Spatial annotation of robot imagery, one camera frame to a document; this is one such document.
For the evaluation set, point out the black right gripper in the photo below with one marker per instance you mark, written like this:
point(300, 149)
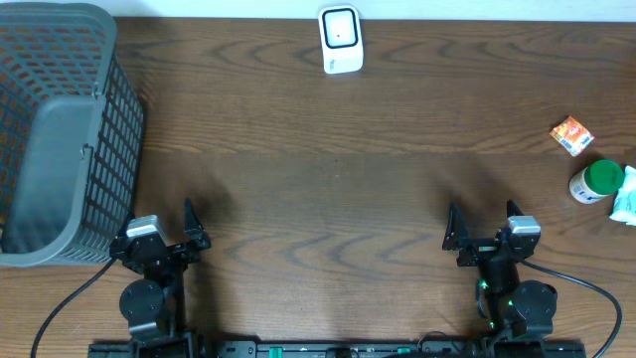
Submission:
point(479, 249)

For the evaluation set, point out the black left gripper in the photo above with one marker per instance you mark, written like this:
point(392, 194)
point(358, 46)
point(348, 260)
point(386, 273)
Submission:
point(192, 230)

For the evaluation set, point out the small orange snack packet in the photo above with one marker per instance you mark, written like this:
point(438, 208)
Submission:
point(572, 136)

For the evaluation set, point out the green lidded jar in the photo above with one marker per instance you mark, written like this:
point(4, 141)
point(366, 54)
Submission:
point(600, 179)

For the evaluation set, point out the light blue tissue packet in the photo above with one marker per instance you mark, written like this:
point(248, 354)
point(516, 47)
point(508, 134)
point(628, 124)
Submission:
point(624, 203)

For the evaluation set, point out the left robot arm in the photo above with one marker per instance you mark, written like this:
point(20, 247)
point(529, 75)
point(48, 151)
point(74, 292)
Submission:
point(154, 306)

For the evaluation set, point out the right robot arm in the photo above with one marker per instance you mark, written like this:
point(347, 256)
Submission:
point(520, 312)

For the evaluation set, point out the white barcode scanner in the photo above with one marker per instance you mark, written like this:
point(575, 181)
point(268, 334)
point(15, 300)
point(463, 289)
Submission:
point(341, 39)

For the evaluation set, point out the grey plastic mesh basket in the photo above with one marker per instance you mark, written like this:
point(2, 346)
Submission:
point(71, 135)

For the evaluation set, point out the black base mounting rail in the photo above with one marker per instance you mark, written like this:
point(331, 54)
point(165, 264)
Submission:
point(250, 349)

